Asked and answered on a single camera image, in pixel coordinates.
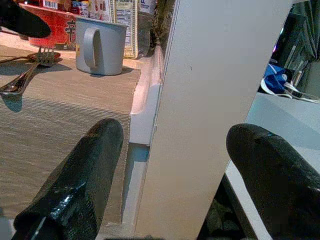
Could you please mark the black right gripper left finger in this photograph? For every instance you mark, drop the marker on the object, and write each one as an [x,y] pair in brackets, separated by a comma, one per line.
[80,175]

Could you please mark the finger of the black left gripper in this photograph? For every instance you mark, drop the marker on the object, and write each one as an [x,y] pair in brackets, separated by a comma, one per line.
[22,22]

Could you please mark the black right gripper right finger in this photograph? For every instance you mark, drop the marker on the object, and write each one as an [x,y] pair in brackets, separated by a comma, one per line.
[280,180]

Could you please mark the silver metal fork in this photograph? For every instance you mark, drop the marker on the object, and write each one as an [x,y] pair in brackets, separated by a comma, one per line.
[46,60]

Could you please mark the red noodle package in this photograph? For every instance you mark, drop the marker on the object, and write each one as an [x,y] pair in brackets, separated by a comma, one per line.
[60,27]

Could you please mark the white desk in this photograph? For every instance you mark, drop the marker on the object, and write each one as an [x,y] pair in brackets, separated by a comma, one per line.
[282,112]

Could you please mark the grey woven placemat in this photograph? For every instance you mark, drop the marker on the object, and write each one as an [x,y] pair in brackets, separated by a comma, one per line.
[75,105]

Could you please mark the grey mug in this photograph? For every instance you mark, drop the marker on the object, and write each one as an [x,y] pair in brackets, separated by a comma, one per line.
[110,47]

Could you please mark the blue cloth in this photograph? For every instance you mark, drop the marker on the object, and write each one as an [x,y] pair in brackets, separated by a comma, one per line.
[273,81]

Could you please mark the yellow white food package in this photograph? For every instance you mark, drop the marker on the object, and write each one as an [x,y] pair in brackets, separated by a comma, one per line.
[130,27]

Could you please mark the white cabinet panel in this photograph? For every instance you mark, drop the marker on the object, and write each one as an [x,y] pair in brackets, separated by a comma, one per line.
[200,100]

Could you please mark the clear plastic bottle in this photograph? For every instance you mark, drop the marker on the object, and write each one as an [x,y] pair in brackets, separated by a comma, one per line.
[145,30]

